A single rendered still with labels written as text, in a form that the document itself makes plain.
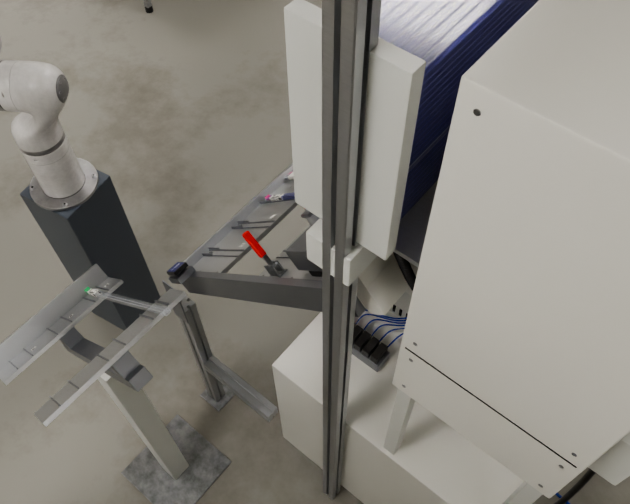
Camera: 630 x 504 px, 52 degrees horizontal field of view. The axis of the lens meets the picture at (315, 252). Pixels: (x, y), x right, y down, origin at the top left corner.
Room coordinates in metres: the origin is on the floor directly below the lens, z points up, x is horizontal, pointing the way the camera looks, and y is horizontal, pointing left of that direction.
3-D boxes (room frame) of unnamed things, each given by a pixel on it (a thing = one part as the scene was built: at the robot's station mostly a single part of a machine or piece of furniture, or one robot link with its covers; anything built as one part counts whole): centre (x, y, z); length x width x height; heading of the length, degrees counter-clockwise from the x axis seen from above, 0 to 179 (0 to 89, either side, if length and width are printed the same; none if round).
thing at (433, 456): (0.73, -0.36, 0.31); 0.70 x 0.65 x 0.62; 140
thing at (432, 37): (0.76, -0.23, 1.52); 0.51 x 0.13 x 0.27; 140
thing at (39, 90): (1.20, 0.68, 1.00); 0.19 x 0.12 x 0.24; 84
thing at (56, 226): (1.20, 0.71, 0.35); 0.18 x 0.18 x 0.70; 59
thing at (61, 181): (1.20, 0.71, 0.79); 0.19 x 0.19 x 0.18
